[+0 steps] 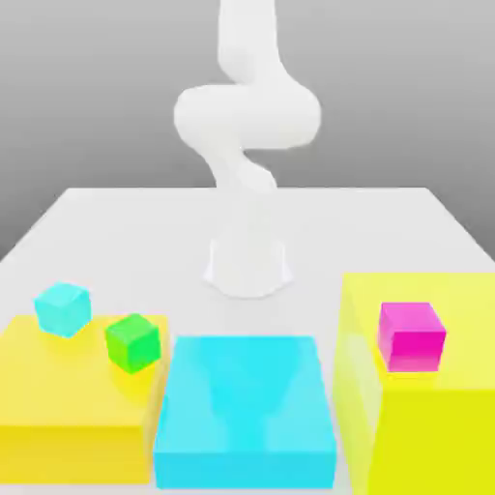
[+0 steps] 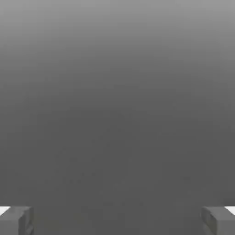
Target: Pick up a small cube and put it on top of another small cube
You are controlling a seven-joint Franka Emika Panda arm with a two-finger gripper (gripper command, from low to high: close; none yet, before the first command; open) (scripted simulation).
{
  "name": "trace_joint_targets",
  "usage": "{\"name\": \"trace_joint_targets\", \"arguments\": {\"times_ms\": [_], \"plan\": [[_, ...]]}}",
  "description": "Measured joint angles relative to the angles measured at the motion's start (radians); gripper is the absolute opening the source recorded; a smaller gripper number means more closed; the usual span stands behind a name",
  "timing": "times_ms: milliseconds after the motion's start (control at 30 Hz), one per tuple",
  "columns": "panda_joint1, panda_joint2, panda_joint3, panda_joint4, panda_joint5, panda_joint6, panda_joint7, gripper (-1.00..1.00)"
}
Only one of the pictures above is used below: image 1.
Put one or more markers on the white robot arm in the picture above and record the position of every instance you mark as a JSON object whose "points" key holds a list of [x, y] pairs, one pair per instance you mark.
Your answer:
{"points": [[247, 116]]}

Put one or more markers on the large lime yellow box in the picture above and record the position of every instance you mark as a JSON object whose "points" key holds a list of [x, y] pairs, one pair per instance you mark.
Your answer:
{"points": [[433, 421]]}

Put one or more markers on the small magenta cube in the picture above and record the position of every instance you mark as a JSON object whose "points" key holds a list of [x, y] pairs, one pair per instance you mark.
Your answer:
{"points": [[412, 336]]}

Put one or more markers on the small cyan cube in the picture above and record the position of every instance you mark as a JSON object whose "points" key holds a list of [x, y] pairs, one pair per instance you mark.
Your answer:
{"points": [[62, 309]]}

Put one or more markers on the small green cube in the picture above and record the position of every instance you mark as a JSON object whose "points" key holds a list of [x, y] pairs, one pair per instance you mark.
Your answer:
{"points": [[133, 343]]}

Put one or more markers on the large cyan box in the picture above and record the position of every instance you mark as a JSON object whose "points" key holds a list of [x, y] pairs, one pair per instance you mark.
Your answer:
{"points": [[243, 410]]}

